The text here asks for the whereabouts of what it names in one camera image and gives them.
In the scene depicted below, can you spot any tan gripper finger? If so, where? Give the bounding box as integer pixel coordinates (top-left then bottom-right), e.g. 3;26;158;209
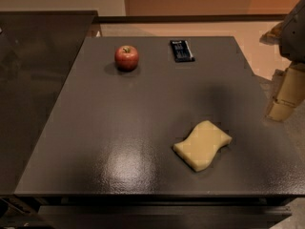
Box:
266;62;305;122
259;22;283;45

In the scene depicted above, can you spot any dark blue rxbar wrapper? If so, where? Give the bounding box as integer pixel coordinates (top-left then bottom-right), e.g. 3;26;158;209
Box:
170;40;195;63

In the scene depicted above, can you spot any yellow sponge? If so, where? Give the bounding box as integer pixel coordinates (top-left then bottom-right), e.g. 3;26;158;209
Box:
173;120;233;172

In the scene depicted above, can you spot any red apple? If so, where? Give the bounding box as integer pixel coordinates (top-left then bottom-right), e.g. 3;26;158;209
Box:
114;45;139;72

